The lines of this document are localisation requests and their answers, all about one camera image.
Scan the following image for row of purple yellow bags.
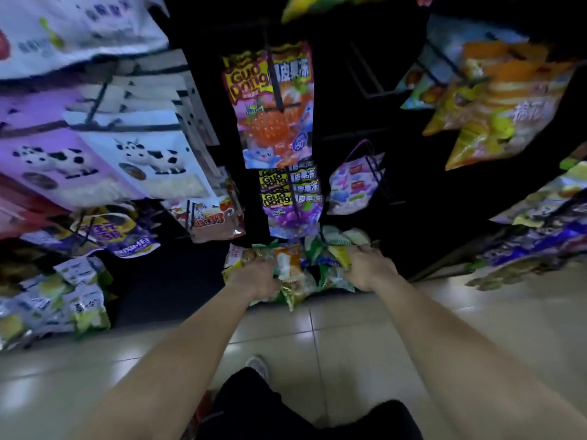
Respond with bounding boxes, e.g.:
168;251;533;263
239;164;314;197
463;146;587;292

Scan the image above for heap of green white packets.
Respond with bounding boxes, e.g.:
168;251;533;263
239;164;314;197
0;255;114;351

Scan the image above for white cow-print bag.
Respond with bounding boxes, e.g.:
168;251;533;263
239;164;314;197
64;77;221;200

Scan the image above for orange strawberry jelly bag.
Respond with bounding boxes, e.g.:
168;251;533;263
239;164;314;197
222;40;316;170

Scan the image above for person's left grey shoe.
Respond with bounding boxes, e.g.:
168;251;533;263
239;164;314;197
245;354;271;382

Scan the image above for purple grape jelly bag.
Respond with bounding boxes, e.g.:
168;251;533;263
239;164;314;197
257;161;325;240

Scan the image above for orange yellow hanging bag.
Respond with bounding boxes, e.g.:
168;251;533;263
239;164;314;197
445;61;578;172
421;38;551;138

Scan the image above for white fruit-print bag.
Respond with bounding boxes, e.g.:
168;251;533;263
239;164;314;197
401;15;528;111

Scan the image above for purple cow-print bag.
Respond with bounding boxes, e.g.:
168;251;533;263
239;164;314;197
0;93;144;210

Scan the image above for purple yellow snack bag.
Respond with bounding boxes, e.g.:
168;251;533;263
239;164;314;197
73;207;161;260

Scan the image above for red snack bags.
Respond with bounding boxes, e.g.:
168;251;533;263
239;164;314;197
0;176;70;240

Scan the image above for person's right forearm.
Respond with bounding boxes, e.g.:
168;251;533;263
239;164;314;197
369;269;587;440

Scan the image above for person's black trousers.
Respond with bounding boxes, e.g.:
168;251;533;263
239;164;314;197
197;366;424;440

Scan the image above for brown orange snack bag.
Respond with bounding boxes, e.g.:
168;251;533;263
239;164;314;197
164;168;246;244

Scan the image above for person's left hand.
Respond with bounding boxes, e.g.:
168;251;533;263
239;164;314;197
224;258;283;303

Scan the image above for person's left forearm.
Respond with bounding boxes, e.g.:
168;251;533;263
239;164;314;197
75;281;257;440

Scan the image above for large white printed bag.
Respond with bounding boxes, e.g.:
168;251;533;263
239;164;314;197
0;0;171;81

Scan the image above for pile of snack packets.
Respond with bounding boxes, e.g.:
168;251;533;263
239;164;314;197
222;224;372;312

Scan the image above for yellow green hanging bag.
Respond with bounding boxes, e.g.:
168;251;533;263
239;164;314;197
280;0;391;24

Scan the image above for black shelf display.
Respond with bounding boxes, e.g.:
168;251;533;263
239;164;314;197
0;0;587;353

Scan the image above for pink white marshmallow bag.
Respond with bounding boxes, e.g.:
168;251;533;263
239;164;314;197
326;139;386;216

